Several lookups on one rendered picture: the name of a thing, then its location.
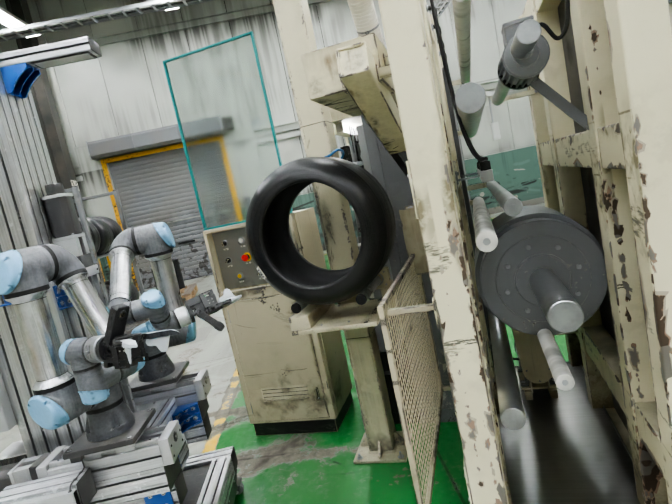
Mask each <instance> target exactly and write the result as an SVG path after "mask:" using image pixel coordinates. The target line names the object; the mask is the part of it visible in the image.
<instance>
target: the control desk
mask: <svg viewBox="0 0 672 504"><path fill-rule="evenodd" d="M289 230H290V235H291V238H292V241H293V243H294V245H295V247H296V249H297V250H298V251H299V253H300V254H301V255H302V256H303V257H304V258H305V259H306V260H307V261H309V262H310V263H312V264H314V265H315V266H318V267H320V268H324V269H327V267H326V262H325V257H324V253H323V248H322V243H321V239H320V234H319V230H318V225H317V220H316V216H315V211H314V207H312V208H307V209H302V210H297V211H293V213H290V215H289ZM203 235H204V239H205V243H206V247H207V251H208V255H209V259H210V263H211V267H212V272H213V276H214V280H215V284H216V288H217V292H218V293H219V298H220V297H222V296H223V292H224V289H229V290H230V291H231V292H232V293H233V295H234V296H238V295H242V297H241V298H240V299H239V300H238V301H236V302H235V303H233V304H231V305H229V306H227V307H225V308H223V309H222V311H223V315H224V319H225V323H226V327H227V331H228V335H229V340H230V344H231V348H232V352H233V356H234V360H235V364H236V368H237V372H238V376H239V380H240V384H241V388H242V392H243V396H244V400H245V404H246V408H247V412H248V416H249V420H250V424H254V428H255V432H256V436H260V435H280V434H300V433H319V432H338V430H339V428H340V426H341V424H342V422H343V420H344V418H345V415H346V413H347V411H348V409H349V407H350V405H351V403H352V401H353V399H352V394H351V389H352V383H351V378H350V373H349V369H348V364H347V359H346V355H345V350H344V345H343V341H342V336H341V332H340V330H338V331H330V332H321V333H313V334H304V335H296V336H292V333H291V332H292V331H291V328H290V323H289V317H291V316H292V315H293V314H294V313H293V312H292V310H291V306H292V305H293V304H294V303H295V302H296V301H295V300H293V299H290V298H288V297H286V296H284V295H283V294H281V293H280V292H278V291H277V290H275V289H274V288H273V287H272V286H271V285H270V284H269V283H268V282H267V281H266V280H264V279H263V277H262V276H261V274H260V273H259V272H258V270H257V269H256V266H255V264H254V262H253V260H252V258H251V255H250V253H249V249H248V245H247V240H246V222H244V223H239V224H234V225H230V226H225V227H220V228H215V229H210V230H205V231H203Z"/></svg>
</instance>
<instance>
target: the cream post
mask: <svg viewBox="0 0 672 504"><path fill-rule="evenodd" d="M273 5H274V10H275V14H276V19H277V24H278V28H279V33H280V38H281V42H282V47H283V52H284V56H285V61H286V66H287V70H288V75H289V80H290V84H291V89H292V93H293V98H294V103H295V107H296V112H297V117H298V121H299V126H300V131H301V136H302V140H303V145H304V149H305V154H306V157H324V156H327V155H329V154H330V153H331V152H333V151H334V150H335V149H338V147H337V143H336V138H335V133H334V128H333V123H332V118H331V113H330V109H329V107H327V106H324V105H322V104H319V103H317V102H314V101H311V100H310V98H309V93H308V89H307V84H306V79H305V74H304V70H303V64H302V59H301V55H302V54H305V53H308V52H312V51H315V50H317V45H316V41H315V36H314V31H313V26H312V21H311V16H310V11H309V7H308V2H307V0H273ZM312 187H313V191H314V196H315V200H316V205H317V210H318V215H319V219H320V224H321V228H322V232H323V238H324V242H325V247H326V252H327V256H328V261H329V266H330V270H341V269H346V268H349V267H351V266H353V265H354V263H355V262H356V259H357V257H358V254H359V250H358V245H357V240H356V235H355V230H354V225H353V220H352V215H351V211H350V206H349V202H348V200H347V199H346V198H345V197H344V196H343V195H342V194H340V193H339V192H338V191H336V190H335V189H333V188H331V187H329V186H327V185H324V184H321V183H317V182H314V183H312ZM374 328H375V327H374V326H372V327H364V328H355V329H347V330H343V331H344V336H345V340H346V345H347V346H346V347H347V350H348V354H349V359H350V364H351V367H352V370H353V376H354V381H355V387H356V391H357V396H358V401H359V404H360V409H361V415H362V419H363V424H364V429H365V433H366V438H367V443H368V447H369V451H370V452H371V451H378V441H380V442H381V446H382V451H388V450H389V451H390V450H394V448H395V444H396V443H395V438H394V434H393V433H394V432H396V429H395V424H394V420H393V416H392V413H391V405H390V400H389V395H388V390H387V386H386V381H385V376H384V371H383V366H382V362H381V358H380V352H379V347H378V342H377V337H376V332H375V329H374Z"/></svg>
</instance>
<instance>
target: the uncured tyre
mask: <svg viewBox="0 0 672 504"><path fill-rule="evenodd" d="M314 182H317V183H321V184H324V185H327V186H329V187H331V188H333V189H335V190H336V191H338V192H339V193H340V194H342V195H343V196H344V197H345V198H346V199H347V200H348V202H349V203H350V204H351V206H352V207H353V209H354V211H355V213H356V215H357V217H358V220H359V223H360V228H361V246H360V251H359V254H358V257H357V259H356V262H355V263H354V265H353V266H351V267H349V268H346V269H341V270H328V269H324V268H320V267H318V266H315V265H314V264H312V263H310V262H309V261H307V260H306V259H305V258H304V257H303V256H302V255H301V254H300V253H299V251H298V250H297V249H296V247H295V245H294V243H293V241H292V238H291V235H290V230H289V215H290V211H291V207H292V205H293V203H294V201H295V199H296V197H297V196H298V195H299V193H300V192H301V191H302V190H303V189H305V188H306V187H307V186H309V185H310V184H312V183H314ZM395 232H396V225H395V216H394V211H393V208H392V204H391V202H390V199H389V197H388V195H387V193H386V192H385V190H384V188H383V187H382V186H381V184H380V183H379V182H378V181H377V179H376V178H375V177H374V176H373V175H371V174H370V173H369V172H368V171H367V170H365V169H364V168H362V167H360V166H359V165H357V164H355V163H353V162H350V161H347V160H344V159H340V158H333V157H305V158H300V159H296V160H293V161H290V162H288V163H286V164H284V165H282V166H280V167H278V168H277V169H276V170H274V171H273V172H272V173H271V174H269V175H268V176H267V177H266V178H265V180H264V181H263V182H262V183H261V184H260V185H259V187H258V188H257V190H256V191H255V193H254V195H253V197H252V199H251V202H250V205H249V208H248V212H247V217H246V240H247V245H248V249H249V253H250V255H251V258H252V260H253V262H254V264H255V266H256V268H257V266H258V267H259V268H260V269H261V271H262V272H263V273H264V275H265V276H266V279H265V280H266V281H267V282H268V283H269V284H270V285H271V286H272V287H273V288H274V289H275V290H277V291H278V292H280V293H281V294H283V295H284V296H286V297H288V298H290V299H293V300H295V301H298V302H301V303H306V304H312V305H327V304H333V303H339V302H342V301H345V300H347V299H350V298H352V297H354V296H355V295H357V294H359V293H360V292H361V291H363V290H364V289H365V288H366V287H367V286H368V285H369V284H370V283H371V282H372V281H373V280H374V279H375V277H376V276H377V275H378V274H379V272H380V271H381V270H382V269H383V267H384V266H385V264H386V263H387V261H388V259H389V257H390V254H391V252H392V249H393V245H394V241H395Z"/></svg>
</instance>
